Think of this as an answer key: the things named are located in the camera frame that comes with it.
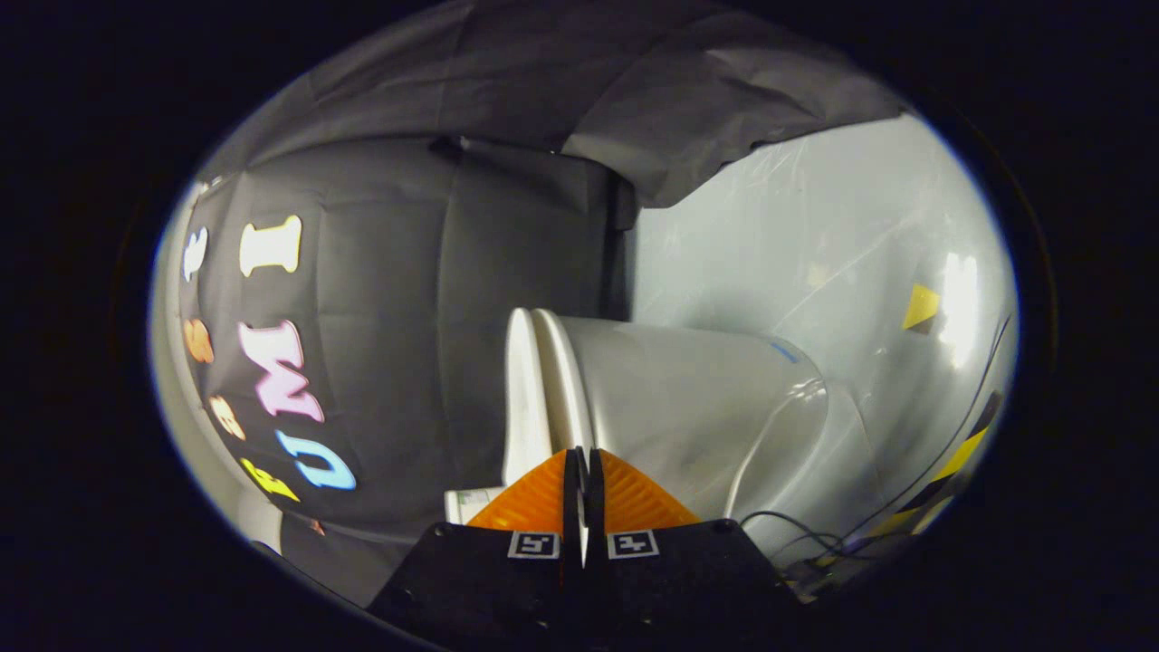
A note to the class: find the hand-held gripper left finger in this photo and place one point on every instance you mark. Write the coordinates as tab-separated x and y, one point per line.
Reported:
493	589

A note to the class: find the black backdrop cloth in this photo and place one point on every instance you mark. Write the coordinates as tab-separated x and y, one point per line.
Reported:
407	299

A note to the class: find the yellow tape piece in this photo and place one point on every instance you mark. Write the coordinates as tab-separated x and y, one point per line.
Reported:
921	306

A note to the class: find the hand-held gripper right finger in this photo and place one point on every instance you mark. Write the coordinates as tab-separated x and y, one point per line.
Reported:
679	584

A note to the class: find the yellow black hazard tape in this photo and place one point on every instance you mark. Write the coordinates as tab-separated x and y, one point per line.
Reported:
962	453

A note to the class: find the white toilet body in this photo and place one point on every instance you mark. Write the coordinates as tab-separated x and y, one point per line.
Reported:
688	407

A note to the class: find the white toilet seat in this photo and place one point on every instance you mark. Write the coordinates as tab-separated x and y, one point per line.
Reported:
563	380

